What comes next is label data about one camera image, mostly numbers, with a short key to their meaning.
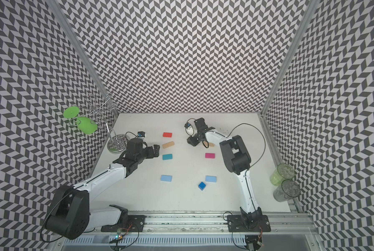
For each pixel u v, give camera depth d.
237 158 0.59
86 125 0.86
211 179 0.90
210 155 0.96
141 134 0.79
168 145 1.00
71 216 0.41
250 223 0.64
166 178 0.89
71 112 0.77
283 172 0.96
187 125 0.93
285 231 0.73
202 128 0.83
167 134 1.07
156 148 0.81
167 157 0.97
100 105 1.06
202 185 0.84
